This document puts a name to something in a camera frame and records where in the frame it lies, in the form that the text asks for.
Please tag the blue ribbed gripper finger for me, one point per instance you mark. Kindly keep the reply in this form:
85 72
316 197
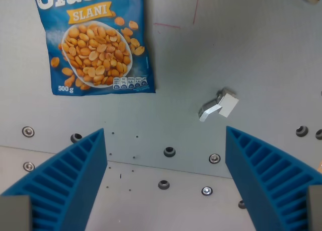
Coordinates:
266 180
75 180

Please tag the silver table screw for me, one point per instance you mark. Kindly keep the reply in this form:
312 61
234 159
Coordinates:
207 191
214 158
28 166
28 131

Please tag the blue salted peanuts bag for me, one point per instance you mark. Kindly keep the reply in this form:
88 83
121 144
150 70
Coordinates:
96 39

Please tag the small grey metal bracket block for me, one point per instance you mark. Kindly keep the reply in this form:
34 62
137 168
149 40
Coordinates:
218 104

